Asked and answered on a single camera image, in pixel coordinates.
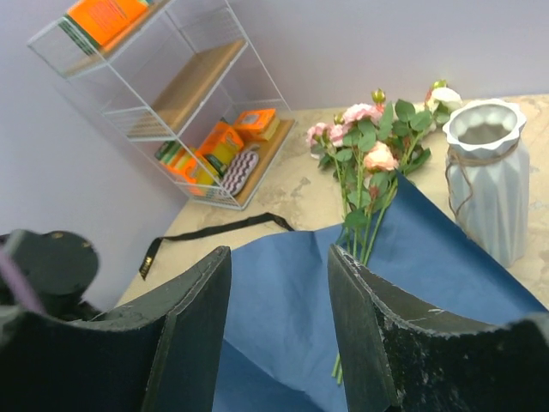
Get black printed ribbon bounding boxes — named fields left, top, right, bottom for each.
left=138, top=212, right=294, bottom=280

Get orange yellow sponge pack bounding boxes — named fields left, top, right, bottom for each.
left=154, top=121, right=244, bottom=196

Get white wire wooden shelf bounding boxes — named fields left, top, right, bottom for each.
left=28, top=1, right=293, bottom=210

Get orange green carton box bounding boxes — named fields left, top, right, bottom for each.
left=58, top=0, right=154, bottom=56

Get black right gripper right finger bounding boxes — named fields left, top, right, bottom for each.
left=328, top=245, right=548, bottom=411

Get white ribbed ceramic vase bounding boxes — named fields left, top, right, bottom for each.
left=443, top=99, right=530, bottom=268

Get blue wrapping paper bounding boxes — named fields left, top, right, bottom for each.
left=214, top=179, right=548, bottom=411

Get pink rose stem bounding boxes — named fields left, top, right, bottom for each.
left=306, top=103, right=399, bottom=249
left=329, top=88, right=434, bottom=385

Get white rose stem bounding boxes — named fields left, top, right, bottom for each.
left=413, top=79, right=463, bottom=132

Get purple zigzag scrubber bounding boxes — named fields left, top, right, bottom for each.
left=221, top=144, right=260, bottom=196

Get small orange box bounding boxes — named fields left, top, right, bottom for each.
left=232, top=108, right=280, bottom=142

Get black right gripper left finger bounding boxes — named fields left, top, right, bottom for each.
left=1, top=246, right=232, bottom=411

